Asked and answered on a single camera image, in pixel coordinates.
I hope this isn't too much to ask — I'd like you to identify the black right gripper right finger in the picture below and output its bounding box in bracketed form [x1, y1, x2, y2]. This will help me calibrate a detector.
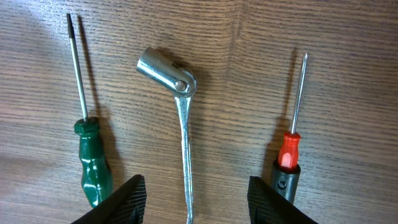
[247, 176, 317, 224]

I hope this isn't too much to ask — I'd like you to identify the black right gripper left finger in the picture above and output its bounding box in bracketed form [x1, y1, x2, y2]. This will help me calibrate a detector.
[72, 174, 147, 224]

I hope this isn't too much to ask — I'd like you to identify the red and black screwdriver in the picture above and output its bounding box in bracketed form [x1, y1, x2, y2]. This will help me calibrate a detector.
[271, 53, 308, 204]

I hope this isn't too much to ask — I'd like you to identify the green handled screwdriver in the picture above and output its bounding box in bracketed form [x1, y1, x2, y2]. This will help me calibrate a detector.
[67, 13, 113, 208]

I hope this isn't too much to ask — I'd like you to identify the silver socket wrench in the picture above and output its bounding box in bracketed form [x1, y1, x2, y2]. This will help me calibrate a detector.
[136, 47, 198, 224]

